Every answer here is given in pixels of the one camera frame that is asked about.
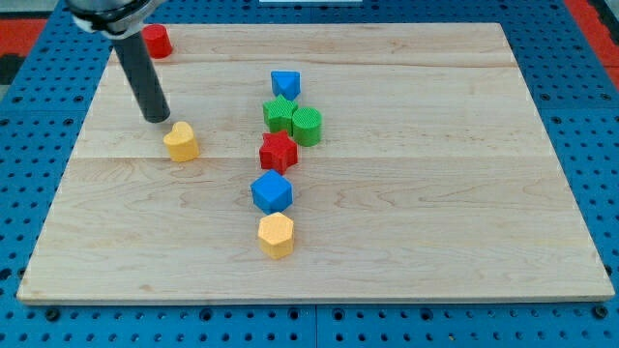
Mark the blue triangle block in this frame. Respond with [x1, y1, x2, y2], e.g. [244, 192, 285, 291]
[271, 71, 301, 101]

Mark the red star block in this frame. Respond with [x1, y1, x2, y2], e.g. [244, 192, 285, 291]
[259, 130, 298, 175]

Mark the red cylinder block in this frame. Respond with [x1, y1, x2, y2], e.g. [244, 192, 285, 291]
[142, 24, 173, 59]

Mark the yellow hexagon block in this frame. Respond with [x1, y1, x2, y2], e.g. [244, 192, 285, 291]
[257, 213, 294, 259]

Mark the wooden board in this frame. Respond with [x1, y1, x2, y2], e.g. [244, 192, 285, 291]
[17, 23, 615, 305]

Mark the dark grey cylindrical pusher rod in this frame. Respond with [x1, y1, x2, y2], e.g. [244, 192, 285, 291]
[112, 32, 170, 123]

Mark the blue cube block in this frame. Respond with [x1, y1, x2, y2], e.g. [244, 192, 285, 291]
[251, 169, 293, 215]

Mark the yellow heart block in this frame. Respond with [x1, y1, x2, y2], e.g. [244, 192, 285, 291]
[162, 121, 200, 162]

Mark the green star block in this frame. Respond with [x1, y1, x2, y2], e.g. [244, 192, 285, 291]
[263, 95, 298, 135]

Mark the green cylinder block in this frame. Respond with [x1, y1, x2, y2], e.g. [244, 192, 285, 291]
[292, 107, 322, 147]

